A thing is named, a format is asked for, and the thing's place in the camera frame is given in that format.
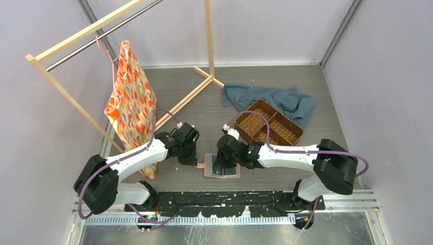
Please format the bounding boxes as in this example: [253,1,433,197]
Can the wooden clothes rack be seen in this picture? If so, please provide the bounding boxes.
[25,0,225,154]

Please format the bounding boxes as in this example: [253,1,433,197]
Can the woven wicker divided basket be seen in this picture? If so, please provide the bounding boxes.
[234,99,304,146]

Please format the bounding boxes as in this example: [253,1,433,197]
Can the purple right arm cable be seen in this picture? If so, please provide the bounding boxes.
[223,110,370,231]

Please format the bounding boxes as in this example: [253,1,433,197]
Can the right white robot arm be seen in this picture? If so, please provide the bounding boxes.
[213,129,358,210]

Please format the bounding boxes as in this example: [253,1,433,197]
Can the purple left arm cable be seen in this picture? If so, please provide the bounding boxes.
[78,108,183,231]

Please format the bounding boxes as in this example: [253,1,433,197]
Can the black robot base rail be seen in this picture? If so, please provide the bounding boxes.
[134,190,312,218]

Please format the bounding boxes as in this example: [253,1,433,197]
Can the pink clothes hanger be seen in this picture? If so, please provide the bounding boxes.
[95,35,120,88]

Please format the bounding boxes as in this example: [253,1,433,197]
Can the orange floral hanging garment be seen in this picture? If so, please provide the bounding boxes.
[104,40,158,180]

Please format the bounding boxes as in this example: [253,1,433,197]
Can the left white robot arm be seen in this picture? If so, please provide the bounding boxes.
[74,123,200,218]

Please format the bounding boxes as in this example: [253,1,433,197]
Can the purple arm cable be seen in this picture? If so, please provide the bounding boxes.
[223,110,370,231]
[78,108,183,231]

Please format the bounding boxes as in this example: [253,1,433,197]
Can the blue-grey crumpled cloth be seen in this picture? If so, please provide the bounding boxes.
[222,83,317,129]

